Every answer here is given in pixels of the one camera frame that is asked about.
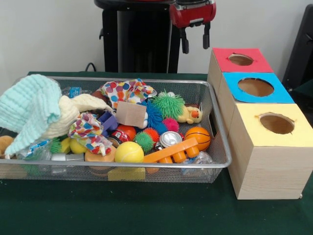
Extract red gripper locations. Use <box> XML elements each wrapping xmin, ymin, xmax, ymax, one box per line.
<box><xmin>169</xmin><ymin>1</ymin><xmax>217</xmax><ymax>54</ymax></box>

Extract orange toy block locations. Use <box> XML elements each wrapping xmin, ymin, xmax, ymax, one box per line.
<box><xmin>143</xmin><ymin>137</ymin><xmax>199</xmax><ymax>164</ymax></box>

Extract pink spiky ball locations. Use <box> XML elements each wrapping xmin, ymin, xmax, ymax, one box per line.
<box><xmin>162</xmin><ymin>117</ymin><xmax>180</xmax><ymax>133</ymax></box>

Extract wooden three-hole box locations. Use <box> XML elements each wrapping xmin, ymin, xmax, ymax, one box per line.
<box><xmin>207</xmin><ymin>47</ymin><xmax>313</xmax><ymax>201</ymax></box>

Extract dark green side tablecloth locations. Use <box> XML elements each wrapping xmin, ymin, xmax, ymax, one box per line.
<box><xmin>292</xmin><ymin>79</ymin><xmax>313</xmax><ymax>101</ymax></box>

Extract beige cardboard block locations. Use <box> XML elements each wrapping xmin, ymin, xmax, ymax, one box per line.
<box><xmin>116</xmin><ymin>100</ymin><xmax>147</xmax><ymax>128</ymax></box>

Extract cream white cloth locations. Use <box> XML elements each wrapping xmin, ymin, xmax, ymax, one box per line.
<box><xmin>43</xmin><ymin>94</ymin><xmax>114</xmax><ymax>140</ymax></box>

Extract black upright panel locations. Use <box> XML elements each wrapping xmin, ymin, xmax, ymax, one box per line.
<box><xmin>282</xmin><ymin>3</ymin><xmax>313</xmax><ymax>91</ymax></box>

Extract silver mesh bin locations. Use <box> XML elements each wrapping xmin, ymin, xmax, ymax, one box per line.
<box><xmin>0</xmin><ymin>75</ymin><xmax>232</xmax><ymax>184</ymax></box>

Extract yellow duck plush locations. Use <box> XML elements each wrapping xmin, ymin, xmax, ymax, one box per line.
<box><xmin>177</xmin><ymin>105</ymin><xmax>203</xmax><ymax>124</ymax></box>

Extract polka dot cloth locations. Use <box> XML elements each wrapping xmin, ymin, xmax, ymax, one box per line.
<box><xmin>100</xmin><ymin>78</ymin><xmax>156</xmax><ymax>108</ymax></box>

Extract yellow ball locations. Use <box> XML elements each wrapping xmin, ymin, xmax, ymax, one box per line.
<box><xmin>114</xmin><ymin>141</ymin><xmax>145</xmax><ymax>164</ymax></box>

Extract green spiky ball toy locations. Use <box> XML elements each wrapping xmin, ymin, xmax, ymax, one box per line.
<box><xmin>151</xmin><ymin>91</ymin><xmax>186</xmax><ymax>118</ymax></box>

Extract mint green cloth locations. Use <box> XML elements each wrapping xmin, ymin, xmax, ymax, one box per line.
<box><xmin>0</xmin><ymin>74</ymin><xmax>63</xmax><ymax>156</ymax></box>

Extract orange toy basketball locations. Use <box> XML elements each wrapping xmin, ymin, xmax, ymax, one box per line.
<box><xmin>184</xmin><ymin>126</ymin><xmax>211</xmax><ymax>151</ymax></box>

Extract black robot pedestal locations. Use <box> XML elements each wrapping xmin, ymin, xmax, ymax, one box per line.
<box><xmin>94</xmin><ymin>0</ymin><xmax>186</xmax><ymax>73</ymax></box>

